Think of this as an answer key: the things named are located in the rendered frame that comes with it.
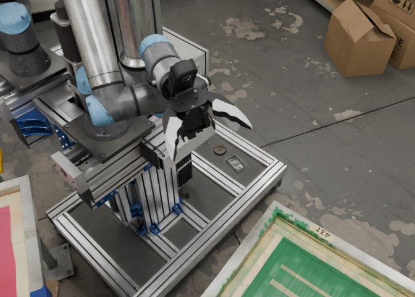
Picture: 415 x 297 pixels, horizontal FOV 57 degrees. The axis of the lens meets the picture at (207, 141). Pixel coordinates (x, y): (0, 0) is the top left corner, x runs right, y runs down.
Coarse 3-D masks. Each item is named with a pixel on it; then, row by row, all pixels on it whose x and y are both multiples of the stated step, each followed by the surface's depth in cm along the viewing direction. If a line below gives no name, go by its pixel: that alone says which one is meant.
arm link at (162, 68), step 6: (162, 60) 80; (168, 60) 79; (174, 60) 80; (180, 60) 81; (156, 66) 80; (162, 66) 79; (168, 66) 78; (156, 72) 79; (162, 72) 78; (168, 72) 78; (156, 78) 79; (156, 84) 80
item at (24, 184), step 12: (12, 180) 146; (24, 180) 146; (0, 192) 144; (12, 192) 146; (24, 192) 142; (24, 204) 139; (24, 216) 135; (36, 216) 139; (24, 228) 132; (36, 228) 133; (36, 240) 129; (36, 252) 126; (36, 264) 123; (36, 276) 120; (36, 288) 118
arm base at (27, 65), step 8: (32, 48) 142; (40, 48) 146; (16, 56) 141; (24, 56) 142; (32, 56) 143; (40, 56) 146; (48, 56) 151; (16, 64) 143; (24, 64) 144; (32, 64) 144; (40, 64) 146; (48, 64) 149; (16, 72) 145; (24, 72) 145; (32, 72) 145; (40, 72) 147
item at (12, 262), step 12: (0, 216) 139; (0, 228) 136; (0, 240) 133; (0, 252) 130; (12, 252) 130; (0, 264) 127; (12, 264) 127; (0, 276) 124; (12, 276) 124; (0, 288) 121; (12, 288) 121
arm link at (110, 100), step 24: (72, 0) 84; (96, 0) 86; (72, 24) 85; (96, 24) 85; (96, 48) 85; (96, 72) 85; (96, 96) 87; (120, 96) 87; (96, 120) 86; (120, 120) 90
